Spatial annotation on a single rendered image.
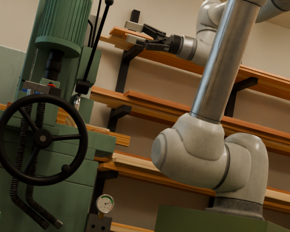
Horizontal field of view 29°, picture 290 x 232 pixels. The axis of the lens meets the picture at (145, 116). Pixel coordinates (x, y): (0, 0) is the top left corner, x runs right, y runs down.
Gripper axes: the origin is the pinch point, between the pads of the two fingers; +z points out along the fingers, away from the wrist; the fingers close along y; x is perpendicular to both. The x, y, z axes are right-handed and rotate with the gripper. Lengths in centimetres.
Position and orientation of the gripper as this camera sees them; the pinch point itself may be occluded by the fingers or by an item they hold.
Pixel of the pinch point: (128, 31)
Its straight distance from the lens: 218.5
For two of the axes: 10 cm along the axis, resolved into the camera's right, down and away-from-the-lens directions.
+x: 3.2, -8.2, -4.7
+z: -9.4, -2.4, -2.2
